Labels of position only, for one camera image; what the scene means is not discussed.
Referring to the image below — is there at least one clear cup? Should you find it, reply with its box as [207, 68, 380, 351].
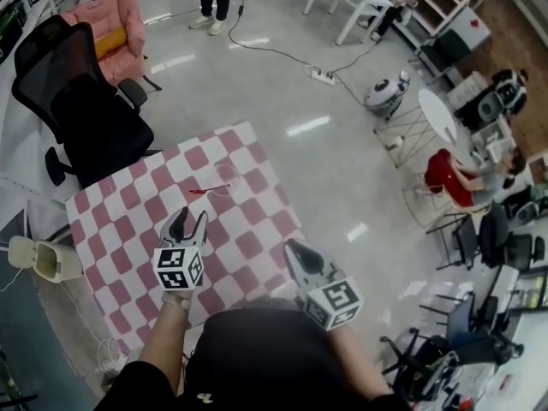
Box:
[212, 164, 241, 199]

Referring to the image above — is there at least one black floor cable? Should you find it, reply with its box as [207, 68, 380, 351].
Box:
[226, 0, 378, 106]

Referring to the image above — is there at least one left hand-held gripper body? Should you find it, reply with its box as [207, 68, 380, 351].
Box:
[152, 229, 206, 293]

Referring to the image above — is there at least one black swivel chair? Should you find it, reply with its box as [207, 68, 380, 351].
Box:
[379, 322, 526, 404]

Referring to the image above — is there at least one yellow cushion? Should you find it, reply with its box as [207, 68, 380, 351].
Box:
[93, 27, 129, 58]

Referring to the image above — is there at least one red white checkered tablecloth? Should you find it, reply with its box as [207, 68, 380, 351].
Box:
[63, 120, 307, 354]

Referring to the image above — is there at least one wire frame chair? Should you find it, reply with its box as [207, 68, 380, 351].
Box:
[401, 172, 491, 235]

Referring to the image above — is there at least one white round wire-leg table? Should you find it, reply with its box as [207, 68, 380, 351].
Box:
[373, 88, 457, 170]

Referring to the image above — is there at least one person's left forearm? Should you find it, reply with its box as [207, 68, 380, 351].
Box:
[136, 304, 194, 398]

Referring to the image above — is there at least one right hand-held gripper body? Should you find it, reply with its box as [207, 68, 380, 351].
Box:
[297, 265, 364, 331]

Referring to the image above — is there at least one pink armchair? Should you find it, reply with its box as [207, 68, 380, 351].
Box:
[61, 0, 149, 88]

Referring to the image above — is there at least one white open shelf unit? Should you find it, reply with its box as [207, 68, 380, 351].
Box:
[402, 0, 491, 57]

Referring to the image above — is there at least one person's black clothed body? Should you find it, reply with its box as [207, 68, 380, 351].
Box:
[92, 296, 414, 411]

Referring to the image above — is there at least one black mesh office chair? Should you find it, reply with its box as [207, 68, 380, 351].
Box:
[11, 14, 156, 188]

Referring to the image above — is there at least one person's left hand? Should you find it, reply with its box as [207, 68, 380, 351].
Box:
[161, 289, 193, 312]

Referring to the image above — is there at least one person's right forearm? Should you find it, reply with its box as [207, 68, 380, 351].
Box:
[328, 322, 393, 400]

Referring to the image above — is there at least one black white machine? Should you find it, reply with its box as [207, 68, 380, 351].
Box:
[454, 68, 530, 133]

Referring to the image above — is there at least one beige lidded trash bin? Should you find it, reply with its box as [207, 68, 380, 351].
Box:
[8, 235, 85, 284]

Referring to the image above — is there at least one white black round robot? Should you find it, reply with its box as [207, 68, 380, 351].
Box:
[364, 69, 413, 122]

